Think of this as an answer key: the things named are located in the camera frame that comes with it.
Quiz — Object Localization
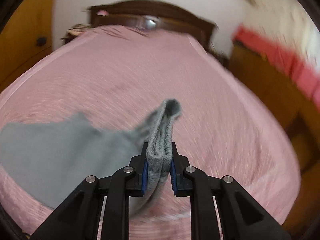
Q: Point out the grey pants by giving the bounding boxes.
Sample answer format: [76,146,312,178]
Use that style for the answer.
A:
[1,99,181,214]

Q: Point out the pink floral bedspread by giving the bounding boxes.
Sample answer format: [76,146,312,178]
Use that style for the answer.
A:
[1,25,300,239]

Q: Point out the wooden cabinet under window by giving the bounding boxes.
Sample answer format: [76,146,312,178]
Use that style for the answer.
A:
[228,42,319,239]

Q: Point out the pile of clothes on nightstand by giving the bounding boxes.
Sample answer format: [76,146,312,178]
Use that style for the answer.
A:
[61,24,92,44]

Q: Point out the dark wooden headboard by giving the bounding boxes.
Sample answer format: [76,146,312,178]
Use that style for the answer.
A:
[89,0,217,51]

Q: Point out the black wardrobe knob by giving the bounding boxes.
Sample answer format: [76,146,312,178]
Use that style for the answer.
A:
[36,36,47,47]

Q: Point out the pink item on headboard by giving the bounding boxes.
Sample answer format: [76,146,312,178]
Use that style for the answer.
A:
[97,10,109,16]

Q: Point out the red and white curtain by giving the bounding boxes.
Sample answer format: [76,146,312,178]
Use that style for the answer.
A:
[233,0,319,103]

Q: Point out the wooden wardrobe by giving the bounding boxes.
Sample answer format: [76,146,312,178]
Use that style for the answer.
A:
[1,0,54,91]

